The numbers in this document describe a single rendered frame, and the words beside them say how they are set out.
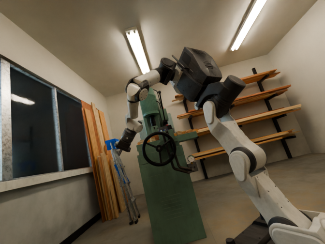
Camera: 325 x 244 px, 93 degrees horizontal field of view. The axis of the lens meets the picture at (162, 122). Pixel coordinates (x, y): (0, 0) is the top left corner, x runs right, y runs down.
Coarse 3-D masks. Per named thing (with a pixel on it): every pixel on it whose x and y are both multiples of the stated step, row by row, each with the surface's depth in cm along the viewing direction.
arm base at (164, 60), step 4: (164, 60) 102; (168, 60) 103; (164, 64) 100; (168, 64) 101; (172, 64) 102; (176, 64) 107; (168, 68) 101; (172, 68) 101; (172, 72) 102; (168, 76) 105; (164, 80) 111; (168, 80) 108; (164, 84) 111
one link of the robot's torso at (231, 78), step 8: (232, 80) 83; (240, 80) 88; (208, 88) 96; (216, 88) 91; (224, 88) 87; (232, 88) 85; (240, 88) 84; (200, 96) 103; (208, 96) 105; (216, 96) 93; (224, 96) 89; (232, 96) 87; (200, 104) 104
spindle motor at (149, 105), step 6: (150, 90) 170; (150, 96) 167; (144, 102) 166; (150, 102) 165; (156, 102) 174; (144, 108) 166; (150, 108) 163; (156, 108) 167; (144, 114) 166; (150, 114) 164; (156, 114) 169
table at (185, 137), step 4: (192, 132) 150; (176, 136) 149; (180, 136) 149; (184, 136) 149; (188, 136) 149; (192, 136) 149; (196, 136) 149; (156, 140) 148; (176, 140) 138; (180, 140) 148; (184, 140) 156; (140, 144) 147; (152, 144) 147; (156, 144) 147; (160, 144) 138; (140, 148) 146; (148, 148) 146
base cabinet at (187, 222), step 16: (144, 176) 141; (160, 176) 140; (176, 176) 140; (160, 192) 137; (176, 192) 137; (192, 192) 138; (160, 208) 134; (176, 208) 135; (192, 208) 135; (160, 224) 132; (176, 224) 132; (192, 224) 132; (160, 240) 129; (176, 240) 129; (192, 240) 129
